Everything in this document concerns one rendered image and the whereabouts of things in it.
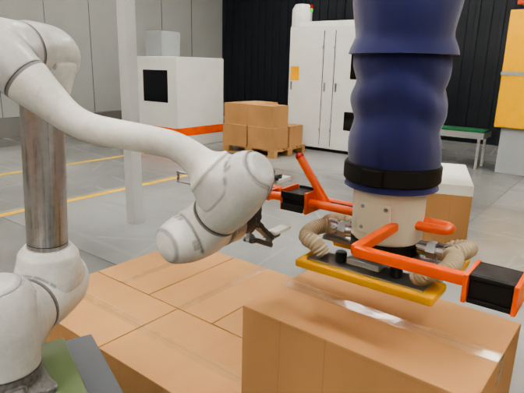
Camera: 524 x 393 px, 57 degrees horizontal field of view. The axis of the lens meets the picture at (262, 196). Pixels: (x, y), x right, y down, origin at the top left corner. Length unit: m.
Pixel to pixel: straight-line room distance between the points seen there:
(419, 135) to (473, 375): 0.52
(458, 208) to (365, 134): 1.58
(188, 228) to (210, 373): 0.90
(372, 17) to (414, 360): 0.74
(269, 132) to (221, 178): 7.69
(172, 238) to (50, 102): 0.37
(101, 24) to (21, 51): 11.75
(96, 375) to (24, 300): 0.35
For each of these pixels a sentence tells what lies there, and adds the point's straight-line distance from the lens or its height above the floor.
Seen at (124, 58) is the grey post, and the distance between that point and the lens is 4.83.
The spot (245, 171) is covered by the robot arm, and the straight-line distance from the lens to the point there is 0.86.
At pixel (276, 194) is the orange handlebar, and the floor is 1.23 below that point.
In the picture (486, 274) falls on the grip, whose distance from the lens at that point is 0.89.
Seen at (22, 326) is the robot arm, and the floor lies 1.00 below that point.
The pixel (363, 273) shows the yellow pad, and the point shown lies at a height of 1.12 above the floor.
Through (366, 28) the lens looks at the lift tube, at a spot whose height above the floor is 1.65.
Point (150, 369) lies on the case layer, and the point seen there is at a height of 0.54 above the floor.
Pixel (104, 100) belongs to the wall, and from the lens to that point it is 12.83.
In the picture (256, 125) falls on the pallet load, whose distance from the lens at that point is 8.75.
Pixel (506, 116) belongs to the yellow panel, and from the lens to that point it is 8.57.
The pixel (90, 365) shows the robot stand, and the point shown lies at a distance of 1.52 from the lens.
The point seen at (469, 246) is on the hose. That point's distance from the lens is 1.22.
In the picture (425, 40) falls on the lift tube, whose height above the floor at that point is 1.63.
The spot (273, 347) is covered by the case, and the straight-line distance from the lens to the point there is 1.32.
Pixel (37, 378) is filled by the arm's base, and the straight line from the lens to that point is 1.33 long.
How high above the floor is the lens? 1.57
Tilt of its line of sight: 15 degrees down
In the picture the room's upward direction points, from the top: 1 degrees clockwise
